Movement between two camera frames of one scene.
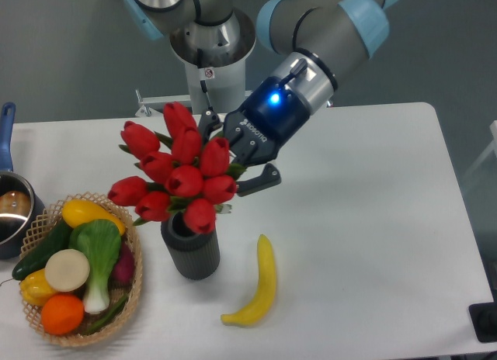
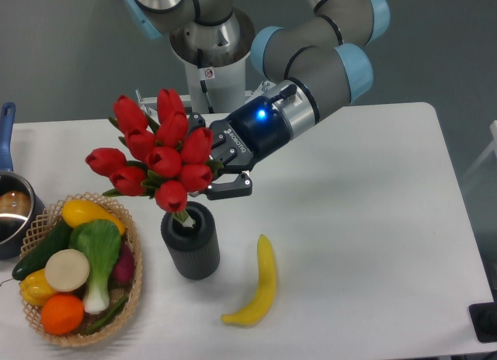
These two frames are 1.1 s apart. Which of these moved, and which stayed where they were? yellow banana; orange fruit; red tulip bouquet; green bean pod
Moved: red tulip bouquet
Stayed: yellow banana; green bean pod; orange fruit
